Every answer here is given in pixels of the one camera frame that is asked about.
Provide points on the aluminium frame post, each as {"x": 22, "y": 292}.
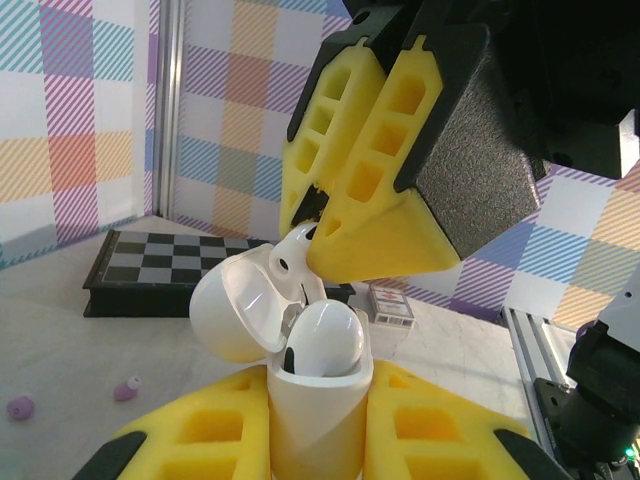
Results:
{"x": 167, "y": 100}

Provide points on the aluminium side rail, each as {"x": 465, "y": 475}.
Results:
{"x": 525, "y": 340}

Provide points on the white earbud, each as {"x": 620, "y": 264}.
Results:
{"x": 330, "y": 340}
{"x": 295, "y": 252}

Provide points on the white earbud case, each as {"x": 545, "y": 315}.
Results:
{"x": 315, "y": 425}

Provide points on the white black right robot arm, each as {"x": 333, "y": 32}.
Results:
{"x": 595, "y": 395}

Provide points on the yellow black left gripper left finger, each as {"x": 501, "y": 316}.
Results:
{"x": 210, "y": 435}

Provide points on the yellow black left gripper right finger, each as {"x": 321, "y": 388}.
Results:
{"x": 435, "y": 440}

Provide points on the playing card box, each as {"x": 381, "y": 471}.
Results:
{"x": 392, "y": 305}

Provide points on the black grey chessboard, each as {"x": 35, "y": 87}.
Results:
{"x": 150, "y": 260}

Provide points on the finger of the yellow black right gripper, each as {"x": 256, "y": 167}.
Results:
{"x": 450, "y": 165}
{"x": 325, "y": 125}

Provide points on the purple ear tip left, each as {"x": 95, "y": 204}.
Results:
{"x": 20, "y": 407}

